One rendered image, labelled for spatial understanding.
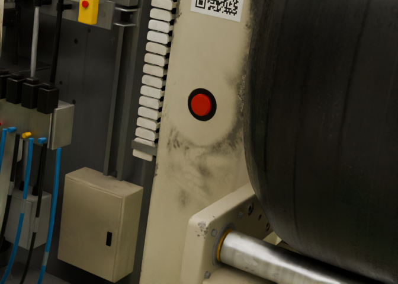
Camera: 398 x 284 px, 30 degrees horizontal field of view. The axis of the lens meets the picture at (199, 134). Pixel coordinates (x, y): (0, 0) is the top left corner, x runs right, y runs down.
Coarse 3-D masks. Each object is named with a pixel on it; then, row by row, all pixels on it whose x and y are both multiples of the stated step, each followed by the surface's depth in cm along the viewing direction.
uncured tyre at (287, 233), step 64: (320, 0) 69; (384, 0) 67; (256, 64) 76; (320, 64) 70; (384, 64) 67; (256, 128) 78; (320, 128) 72; (384, 128) 68; (256, 192) 86; (320, 192) 76; (384, 192) 71; (320, 256) 87; (384, 256) 78
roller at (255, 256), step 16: (224, 240) 96; (240, 240) 95; (256, 240) 96; (224, 256) 96; (240, 256) 95; (256, 256) 94; (272, 256) 93; (288, 256) 93; (304, 256) 93; (256, 272) 94; (272, 272) 93; (288, 272) 92; (304, 272) 91; (320, 272) 91; (336, 272) 90
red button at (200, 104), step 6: (198, 96) 101; (204, 96) 101; (192, 102) 102; (198, 102) 102; (204, 102) 101; (210, 102) 101; (192, 108) 102; (198, 108) 102; (204, 108) 101; (210, 108) 101; (198, 114) 102; (204, 114) 102
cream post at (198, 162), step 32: (256, 0) 95; (192, 32) 100; (224, 32) 98; (192, 64) 101; (224, 64) 99; (192, 96) 103; (224, 96) 100; (160, 128) 106; (192, 128) 103; (224, 128) 101; (160, 160) 107; (192, 160) 104; (224, 160) 102; (160, 192) 108; (192, 192) 105; (224, 192) 103; (160, 224) 109; (160, 256) 110
